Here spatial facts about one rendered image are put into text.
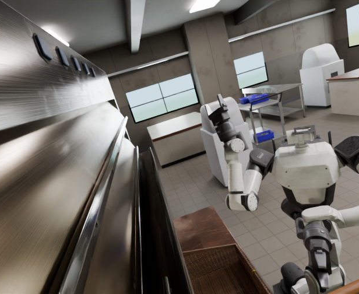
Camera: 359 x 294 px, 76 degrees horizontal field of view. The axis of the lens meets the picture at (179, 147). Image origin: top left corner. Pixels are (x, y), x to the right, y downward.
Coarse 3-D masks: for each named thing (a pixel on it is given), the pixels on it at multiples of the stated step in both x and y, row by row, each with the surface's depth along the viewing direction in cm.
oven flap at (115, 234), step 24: (120, 168) 112; (120, 192) 89; (120, 216) 74; (120, 240) 63; (96, 264) 48; (120, 264) 55; (144, 264) 61; (96, 288) 43; (120, 288) 49; (144, 288) 53
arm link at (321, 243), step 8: (304, 232) 89; (312, 232) 85; (320, 232) 84; (304, 240) 86; (312, 240) 81; (320, 240) 80; (328, 240) 82; (312, 248) 77; (320, 248) 76; (328, 248) 76; (312, 256) 78; (328, 256) 76; (312, 264) 79; (328, 264) 77; (328, 272) 78
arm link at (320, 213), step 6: (306, 210) 95; (312, 210) 94; (318, 210) 92; (324, 210) 91; (330, 210) 89; (336, 210) 90; (306, 216) 92; (312, 216) 91; (318, 216) 90; (324, 216) 89; (330, 216) 88; (336, 216) 88; (336, 222) 88; (342, 222) 87
